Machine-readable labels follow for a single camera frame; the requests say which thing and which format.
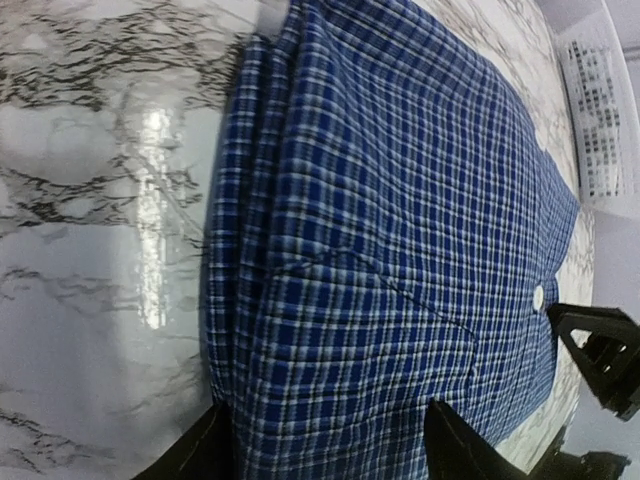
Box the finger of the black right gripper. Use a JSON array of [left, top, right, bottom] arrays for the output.
[[547, 303, 639, 420], [532, 449, 632, 480]]

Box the blue checkered long sleeve shirt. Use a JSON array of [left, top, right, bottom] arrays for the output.
[[206, 1, 579, 479]]

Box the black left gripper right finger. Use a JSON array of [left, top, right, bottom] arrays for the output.
[[424, 399, 525, 480]]

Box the white plastic mesh basket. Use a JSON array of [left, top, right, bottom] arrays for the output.
[[541, 1, 639, 218]]

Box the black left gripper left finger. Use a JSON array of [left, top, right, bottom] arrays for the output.
[[144, 406, 235, 480]]

